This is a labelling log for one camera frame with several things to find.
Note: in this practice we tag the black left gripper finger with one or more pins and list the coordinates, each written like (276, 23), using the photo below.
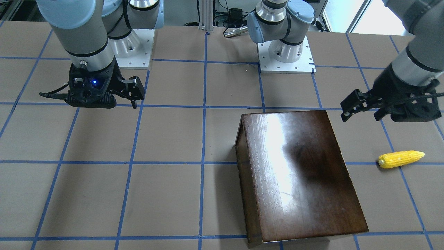
(356, 102)
(381, 113)

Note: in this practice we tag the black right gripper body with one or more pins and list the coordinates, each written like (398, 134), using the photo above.
(116, 77)

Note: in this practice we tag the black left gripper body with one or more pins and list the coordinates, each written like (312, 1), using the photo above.
(393, 91)

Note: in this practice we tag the yellow corn cob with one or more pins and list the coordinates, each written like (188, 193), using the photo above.
(400, 158)

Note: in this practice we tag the dark wooden drawer box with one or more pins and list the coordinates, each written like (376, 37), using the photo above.
(294, 181)

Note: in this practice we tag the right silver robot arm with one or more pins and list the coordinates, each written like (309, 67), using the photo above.
(95, 33)

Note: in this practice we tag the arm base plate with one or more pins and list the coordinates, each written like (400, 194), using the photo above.
(134, 51)
(277, 57)

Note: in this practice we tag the aluminium frame post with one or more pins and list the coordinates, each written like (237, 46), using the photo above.
(206, 15)

